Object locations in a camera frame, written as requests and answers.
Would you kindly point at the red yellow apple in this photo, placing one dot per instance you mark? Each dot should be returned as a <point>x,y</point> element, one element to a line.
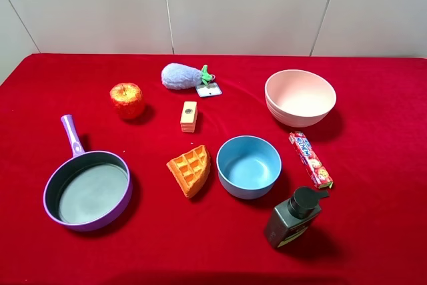
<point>128,100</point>

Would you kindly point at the layered cake block toy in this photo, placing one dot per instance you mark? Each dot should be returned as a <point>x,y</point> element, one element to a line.
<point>188,116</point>

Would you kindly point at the white paper tag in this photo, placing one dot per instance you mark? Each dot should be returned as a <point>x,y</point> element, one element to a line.
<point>209,90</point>

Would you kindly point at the orange waffle slice toy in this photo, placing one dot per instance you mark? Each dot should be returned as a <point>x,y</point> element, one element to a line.
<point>191,170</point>

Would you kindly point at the blue bowl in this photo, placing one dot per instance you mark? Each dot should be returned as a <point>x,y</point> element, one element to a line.
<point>248,166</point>

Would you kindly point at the plush eggplant toy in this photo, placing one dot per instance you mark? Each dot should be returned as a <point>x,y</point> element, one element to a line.
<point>178,76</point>

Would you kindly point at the pink bowl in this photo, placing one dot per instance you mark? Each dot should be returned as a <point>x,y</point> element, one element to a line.
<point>299,98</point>

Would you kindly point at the dark pump bottle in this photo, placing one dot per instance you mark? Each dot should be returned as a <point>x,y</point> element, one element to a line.
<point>291,218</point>

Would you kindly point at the red candy pack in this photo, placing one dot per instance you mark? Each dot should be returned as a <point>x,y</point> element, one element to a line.
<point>314,167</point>

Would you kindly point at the purple frying pan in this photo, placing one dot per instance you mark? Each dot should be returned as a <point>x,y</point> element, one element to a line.
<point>88,191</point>

